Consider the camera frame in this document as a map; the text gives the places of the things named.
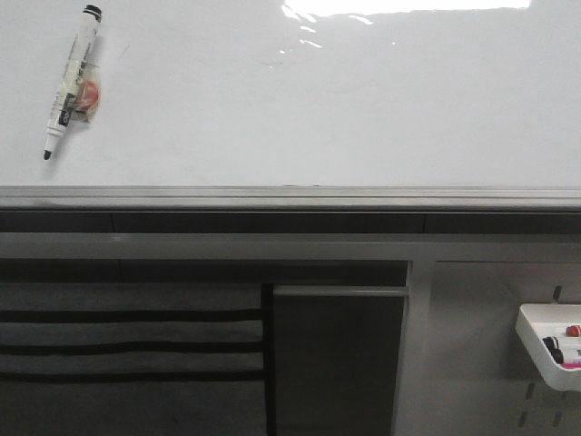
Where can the black whiteboard marker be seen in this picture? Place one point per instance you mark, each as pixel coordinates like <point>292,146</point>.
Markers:
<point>69,88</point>

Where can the white whiteboard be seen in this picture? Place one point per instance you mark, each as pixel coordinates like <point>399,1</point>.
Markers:
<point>308,104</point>

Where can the dark grey panel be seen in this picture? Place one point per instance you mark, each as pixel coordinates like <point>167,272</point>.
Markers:
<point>337,358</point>

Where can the red magnet taped holder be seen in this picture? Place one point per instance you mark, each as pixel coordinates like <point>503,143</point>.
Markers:
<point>87,102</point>

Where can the grey fabric pocket organizer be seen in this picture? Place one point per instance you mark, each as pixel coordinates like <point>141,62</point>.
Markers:
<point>136,359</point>

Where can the white plastic marker tray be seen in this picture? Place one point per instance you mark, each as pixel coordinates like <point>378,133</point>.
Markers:
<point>536,321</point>

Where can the black capped marker in tray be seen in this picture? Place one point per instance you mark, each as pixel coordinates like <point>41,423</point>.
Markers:
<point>563,349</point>

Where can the pink marker in tray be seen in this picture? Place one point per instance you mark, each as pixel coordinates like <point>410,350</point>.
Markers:
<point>571,365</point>

